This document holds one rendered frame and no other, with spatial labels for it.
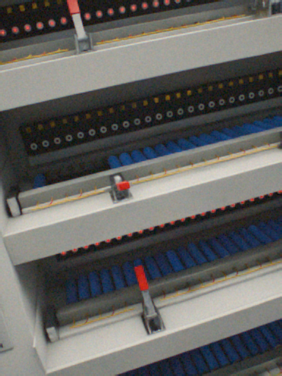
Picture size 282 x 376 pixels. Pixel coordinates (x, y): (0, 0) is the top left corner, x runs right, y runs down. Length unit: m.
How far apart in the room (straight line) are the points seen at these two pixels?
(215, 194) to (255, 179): 0.06
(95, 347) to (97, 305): 0.06
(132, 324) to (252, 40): 0.44
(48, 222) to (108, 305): 0.18
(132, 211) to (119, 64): 0.19
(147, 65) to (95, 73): 0.07
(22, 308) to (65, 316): 0.10
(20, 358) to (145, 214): 0.25
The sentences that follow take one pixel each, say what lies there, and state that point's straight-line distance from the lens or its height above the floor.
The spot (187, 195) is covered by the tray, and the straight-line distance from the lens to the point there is 0.47.
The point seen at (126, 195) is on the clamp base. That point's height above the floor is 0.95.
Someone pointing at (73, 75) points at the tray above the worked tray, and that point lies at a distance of 0.46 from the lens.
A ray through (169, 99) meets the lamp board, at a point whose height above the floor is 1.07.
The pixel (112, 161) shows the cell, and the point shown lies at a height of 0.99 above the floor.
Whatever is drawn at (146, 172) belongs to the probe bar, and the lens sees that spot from 0.50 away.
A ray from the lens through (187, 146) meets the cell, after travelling 0.56.
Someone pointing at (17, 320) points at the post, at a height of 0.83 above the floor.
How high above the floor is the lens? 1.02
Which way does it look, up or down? 8 degrees down
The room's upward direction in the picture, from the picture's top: 14 degrees counter-clockwise
